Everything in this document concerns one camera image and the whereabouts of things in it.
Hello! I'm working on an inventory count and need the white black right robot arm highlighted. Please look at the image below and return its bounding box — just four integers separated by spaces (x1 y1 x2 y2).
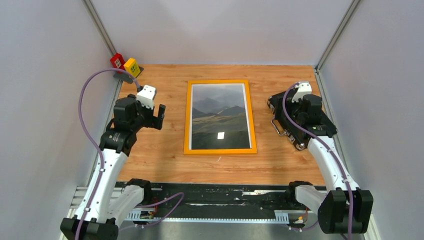
274 94 374 235

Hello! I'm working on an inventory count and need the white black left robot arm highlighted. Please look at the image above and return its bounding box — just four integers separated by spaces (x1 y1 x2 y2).
60 94 166 240

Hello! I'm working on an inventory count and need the red toy house block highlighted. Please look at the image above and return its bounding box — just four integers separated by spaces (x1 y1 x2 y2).
109 53 126 70

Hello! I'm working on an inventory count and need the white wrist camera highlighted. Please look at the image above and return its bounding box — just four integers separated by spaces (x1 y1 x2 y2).
291 81 312 103
136 85 157 110

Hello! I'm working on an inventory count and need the yellow toy house block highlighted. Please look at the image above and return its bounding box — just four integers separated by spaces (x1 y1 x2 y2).
123 57 141 78

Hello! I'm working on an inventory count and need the light wooden picture frame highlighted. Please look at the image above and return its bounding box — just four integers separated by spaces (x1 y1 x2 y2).
183 79 257 156

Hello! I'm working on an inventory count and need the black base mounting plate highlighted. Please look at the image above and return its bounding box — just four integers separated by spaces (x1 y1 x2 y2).
142 182 310 220

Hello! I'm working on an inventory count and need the aluminium front rail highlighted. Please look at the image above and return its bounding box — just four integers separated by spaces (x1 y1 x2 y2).
59 187 382 240

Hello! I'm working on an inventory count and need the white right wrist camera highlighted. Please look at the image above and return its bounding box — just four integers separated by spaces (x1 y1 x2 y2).
291 81 312 103

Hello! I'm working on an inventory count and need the grey toy base plate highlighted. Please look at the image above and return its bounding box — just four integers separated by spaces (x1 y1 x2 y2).
111 66 144 84

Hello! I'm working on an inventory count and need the landscape photo print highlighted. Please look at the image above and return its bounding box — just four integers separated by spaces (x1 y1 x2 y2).
187 82 253 151

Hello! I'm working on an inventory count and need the aluminium rail right table edge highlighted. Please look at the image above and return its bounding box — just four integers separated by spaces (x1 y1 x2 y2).
314 69 359 190

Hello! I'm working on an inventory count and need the black ribbed frame backing board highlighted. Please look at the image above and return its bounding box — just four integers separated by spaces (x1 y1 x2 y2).
267 88 338 151

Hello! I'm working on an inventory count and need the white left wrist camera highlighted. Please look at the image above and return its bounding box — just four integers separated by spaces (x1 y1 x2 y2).
136 85 157 110

